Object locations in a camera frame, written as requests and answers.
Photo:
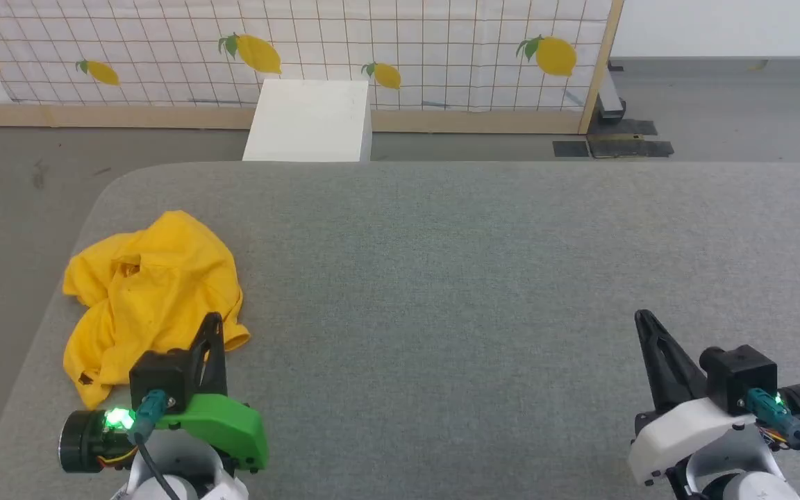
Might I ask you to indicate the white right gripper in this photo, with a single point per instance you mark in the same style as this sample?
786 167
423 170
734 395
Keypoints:
688 434

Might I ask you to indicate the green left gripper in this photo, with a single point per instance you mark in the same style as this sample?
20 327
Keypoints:
223 427

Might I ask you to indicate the yellow garment with white patches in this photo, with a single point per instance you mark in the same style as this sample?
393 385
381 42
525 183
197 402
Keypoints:
157 278

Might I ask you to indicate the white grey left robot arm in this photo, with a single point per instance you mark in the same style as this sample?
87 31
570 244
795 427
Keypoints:
171 472

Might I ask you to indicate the long black floor mat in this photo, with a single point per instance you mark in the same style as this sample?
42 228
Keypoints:
632 148

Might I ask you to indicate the small black floor mat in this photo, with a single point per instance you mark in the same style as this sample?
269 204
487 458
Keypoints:
571 148

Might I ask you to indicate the dark grey floor mat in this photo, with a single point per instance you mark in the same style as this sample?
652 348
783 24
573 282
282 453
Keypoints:
632 128

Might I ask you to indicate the white box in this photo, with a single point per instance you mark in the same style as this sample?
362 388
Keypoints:
310 121

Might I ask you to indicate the grey metal screen foot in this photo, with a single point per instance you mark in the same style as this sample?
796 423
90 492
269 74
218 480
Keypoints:
611 97

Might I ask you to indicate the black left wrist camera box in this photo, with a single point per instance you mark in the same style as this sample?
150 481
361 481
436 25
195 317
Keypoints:
160 378

